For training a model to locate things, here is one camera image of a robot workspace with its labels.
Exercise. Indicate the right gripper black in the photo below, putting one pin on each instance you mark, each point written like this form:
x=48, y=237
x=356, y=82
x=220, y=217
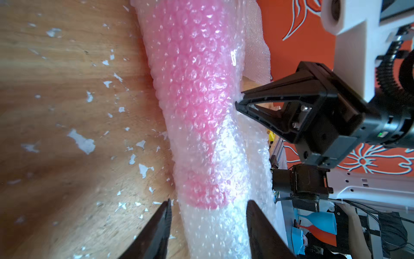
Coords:
x=325, y=119

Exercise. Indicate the pink glass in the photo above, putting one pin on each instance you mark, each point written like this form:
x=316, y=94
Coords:
x=196, y=53

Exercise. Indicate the yellow tape measure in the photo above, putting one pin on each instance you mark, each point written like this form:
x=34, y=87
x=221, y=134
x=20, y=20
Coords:
x=271, y=137

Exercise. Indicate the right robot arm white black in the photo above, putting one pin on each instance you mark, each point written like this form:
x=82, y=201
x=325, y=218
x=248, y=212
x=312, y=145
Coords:
x=377, y=189

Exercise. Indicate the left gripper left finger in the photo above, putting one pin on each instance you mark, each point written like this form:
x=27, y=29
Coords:
x=152, y=242

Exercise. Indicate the bubble wrap sheet clear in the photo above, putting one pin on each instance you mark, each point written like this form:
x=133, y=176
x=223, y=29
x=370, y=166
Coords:
x=257, y=63

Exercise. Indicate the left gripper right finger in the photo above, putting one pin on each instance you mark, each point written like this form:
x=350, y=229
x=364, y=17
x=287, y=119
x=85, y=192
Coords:
x=265, y=243

